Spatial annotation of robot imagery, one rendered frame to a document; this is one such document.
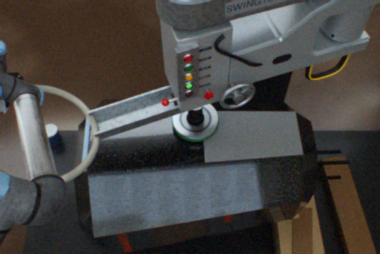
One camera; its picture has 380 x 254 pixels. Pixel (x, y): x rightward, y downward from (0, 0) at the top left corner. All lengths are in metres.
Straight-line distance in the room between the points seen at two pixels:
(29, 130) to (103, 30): 2.27
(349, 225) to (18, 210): 2.05
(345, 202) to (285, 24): 1.45
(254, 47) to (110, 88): 1.79
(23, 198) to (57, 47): 2.54
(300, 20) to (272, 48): 0.15
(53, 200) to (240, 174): 1.05
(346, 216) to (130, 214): 1.34
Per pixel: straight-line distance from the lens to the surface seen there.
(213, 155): 2.04
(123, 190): 2.07
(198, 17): 1.41
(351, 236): 2.78
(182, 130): 2.05
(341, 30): 1.90
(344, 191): 2.88
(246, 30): 1.71
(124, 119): 1.89
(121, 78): 3.33
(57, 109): 3.28
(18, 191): 1.19
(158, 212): 2.10
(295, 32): 1.70
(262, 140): 2.09
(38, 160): 1.37
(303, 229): 2.58
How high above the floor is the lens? 2.61
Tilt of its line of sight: 59 degrees down
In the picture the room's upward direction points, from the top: straight up
